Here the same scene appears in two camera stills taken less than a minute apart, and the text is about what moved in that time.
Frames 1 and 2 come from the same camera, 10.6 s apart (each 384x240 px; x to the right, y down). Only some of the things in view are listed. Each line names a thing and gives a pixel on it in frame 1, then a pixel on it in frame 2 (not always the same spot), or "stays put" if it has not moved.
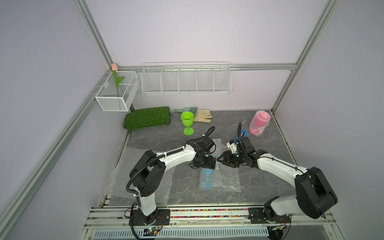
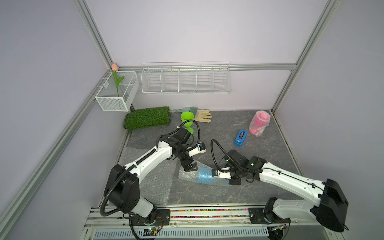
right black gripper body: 233,159 → 235,174
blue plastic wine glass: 208,180 stays put
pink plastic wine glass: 262,119 stays put
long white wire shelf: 184,78 stays put
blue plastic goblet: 222,178 → 203,175
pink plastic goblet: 260,120 stays put
